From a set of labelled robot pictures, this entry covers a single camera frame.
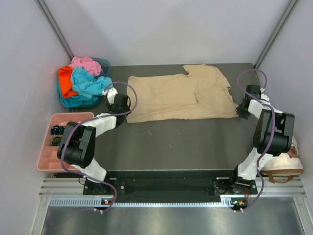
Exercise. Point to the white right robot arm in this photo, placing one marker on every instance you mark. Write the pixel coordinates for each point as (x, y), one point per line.
(272, 136)

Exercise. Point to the pink t shirt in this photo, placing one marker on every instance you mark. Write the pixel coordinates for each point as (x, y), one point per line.
(90, 65)

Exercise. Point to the aluminium frame post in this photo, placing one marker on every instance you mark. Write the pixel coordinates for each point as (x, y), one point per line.
(292, 4)
(55, 28)

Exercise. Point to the aluminium frame post right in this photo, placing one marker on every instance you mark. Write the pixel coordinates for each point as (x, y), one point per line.
(292, 4)

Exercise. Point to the orange t shirt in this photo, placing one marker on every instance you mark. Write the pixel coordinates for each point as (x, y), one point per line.
(65, 83)

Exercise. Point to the pink compartment tray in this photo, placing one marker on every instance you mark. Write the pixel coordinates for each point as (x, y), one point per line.
(48, 160)

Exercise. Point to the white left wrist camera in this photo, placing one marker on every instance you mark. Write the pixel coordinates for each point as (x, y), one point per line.
(110, 95)

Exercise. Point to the teal plastic basket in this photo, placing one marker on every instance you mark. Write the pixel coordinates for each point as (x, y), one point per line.
(81, 83)

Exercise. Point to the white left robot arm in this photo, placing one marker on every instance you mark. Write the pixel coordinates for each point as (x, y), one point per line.
(77, 146)

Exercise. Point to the dark patterned rolled item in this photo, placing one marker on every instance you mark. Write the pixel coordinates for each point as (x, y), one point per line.
(57, 130)
(56, 141)

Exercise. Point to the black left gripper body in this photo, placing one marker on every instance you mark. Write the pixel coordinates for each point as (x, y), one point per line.
(126, 109)

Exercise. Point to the aluminium frame post left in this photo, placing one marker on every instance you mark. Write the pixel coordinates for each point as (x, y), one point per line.
(55, 28)

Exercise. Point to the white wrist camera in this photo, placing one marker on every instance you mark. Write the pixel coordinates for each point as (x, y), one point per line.
(263, 95)
(110, 95)

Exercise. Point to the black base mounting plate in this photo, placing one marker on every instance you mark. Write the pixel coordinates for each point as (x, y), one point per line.
(165, 190)

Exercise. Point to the beige t shirt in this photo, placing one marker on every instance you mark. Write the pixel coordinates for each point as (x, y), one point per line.
(201, 93)

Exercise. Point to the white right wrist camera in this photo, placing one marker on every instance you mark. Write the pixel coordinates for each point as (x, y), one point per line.
(263, 95)

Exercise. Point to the cyan t shirt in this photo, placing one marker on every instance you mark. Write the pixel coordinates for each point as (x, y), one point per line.
(88, 87)

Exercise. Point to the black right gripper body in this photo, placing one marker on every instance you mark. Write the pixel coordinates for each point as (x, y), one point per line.
(242, 112)

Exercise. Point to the cream fabric storage bag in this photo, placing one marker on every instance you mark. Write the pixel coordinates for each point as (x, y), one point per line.
(285, 167)

